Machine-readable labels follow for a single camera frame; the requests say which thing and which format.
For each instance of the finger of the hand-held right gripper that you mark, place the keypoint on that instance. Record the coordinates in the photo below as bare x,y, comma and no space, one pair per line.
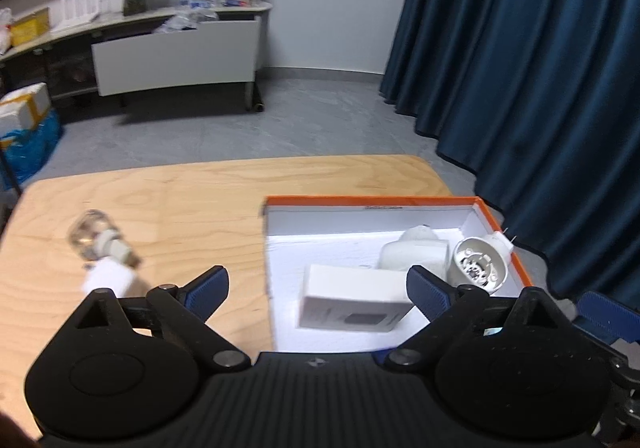
602,315

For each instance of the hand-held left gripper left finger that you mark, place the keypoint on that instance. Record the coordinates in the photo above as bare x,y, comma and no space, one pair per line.
207,288

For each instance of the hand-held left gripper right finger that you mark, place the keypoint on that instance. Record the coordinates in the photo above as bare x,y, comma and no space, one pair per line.
427,290

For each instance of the orange white box tray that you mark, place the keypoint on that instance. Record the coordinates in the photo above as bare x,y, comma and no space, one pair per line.
330,243

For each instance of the white lamp cup green logo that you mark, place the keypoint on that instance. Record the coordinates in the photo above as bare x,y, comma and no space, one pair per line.
412,250

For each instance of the white round lamp socket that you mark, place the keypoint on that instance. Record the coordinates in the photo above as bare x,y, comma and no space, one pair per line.
477,265

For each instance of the white cube adapter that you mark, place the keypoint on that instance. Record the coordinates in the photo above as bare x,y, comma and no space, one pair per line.
107,278

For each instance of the clear glass light bulb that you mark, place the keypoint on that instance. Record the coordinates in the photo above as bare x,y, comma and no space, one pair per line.
95,238

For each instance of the black roll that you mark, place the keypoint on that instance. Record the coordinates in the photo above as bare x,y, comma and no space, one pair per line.
258,102

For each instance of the blue plastic bag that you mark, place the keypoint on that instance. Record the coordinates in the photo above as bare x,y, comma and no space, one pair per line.
32,150

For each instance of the white cabinet drawer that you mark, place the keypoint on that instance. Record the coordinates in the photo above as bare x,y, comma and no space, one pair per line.
175,57

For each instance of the blue curtain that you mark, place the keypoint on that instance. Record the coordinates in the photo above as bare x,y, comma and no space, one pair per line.
525,77

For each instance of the white yellow cardboard box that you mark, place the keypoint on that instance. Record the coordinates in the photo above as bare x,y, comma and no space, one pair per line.
22,110

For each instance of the grey television cabinet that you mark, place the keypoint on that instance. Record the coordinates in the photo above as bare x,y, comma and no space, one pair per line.
70,62

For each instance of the clear plastic bags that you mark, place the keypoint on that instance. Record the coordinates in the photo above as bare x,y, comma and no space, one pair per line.
185,22

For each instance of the white router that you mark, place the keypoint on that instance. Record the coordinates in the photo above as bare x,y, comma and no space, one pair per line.
80,12

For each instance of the white plastic bag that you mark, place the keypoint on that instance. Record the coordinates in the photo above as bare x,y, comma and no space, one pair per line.
5,30

